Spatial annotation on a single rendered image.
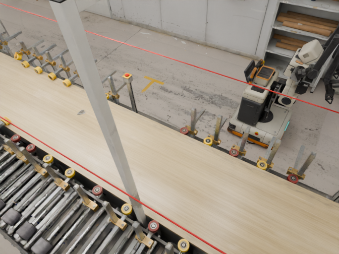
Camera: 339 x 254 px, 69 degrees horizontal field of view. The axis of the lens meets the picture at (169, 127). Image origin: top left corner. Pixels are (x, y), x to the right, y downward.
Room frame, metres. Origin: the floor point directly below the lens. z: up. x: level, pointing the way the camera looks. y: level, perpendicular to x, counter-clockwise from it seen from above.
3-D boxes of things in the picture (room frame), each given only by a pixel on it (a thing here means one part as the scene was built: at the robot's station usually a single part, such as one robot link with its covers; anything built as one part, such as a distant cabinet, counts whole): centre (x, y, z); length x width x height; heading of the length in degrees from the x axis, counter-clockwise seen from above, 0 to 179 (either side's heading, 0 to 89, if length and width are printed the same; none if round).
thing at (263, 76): (2.23, -1.14, 0.87); 0.23 x 0.15 x 0.11; 143
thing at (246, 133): (1.26, -0.64, 0.88); 0.04 x 0.04 x 0.48; 55
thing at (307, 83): (1.99, -1.46, 0.99); 0.28 x 0.16 x 0.22; 143
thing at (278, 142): (1.11, -0.84, 0.91); 0.04 x 0.04 x 0.48; 55
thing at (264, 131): (2.16, -1.23, 0.16); 0.67 x 0.64 x 0.25; 53
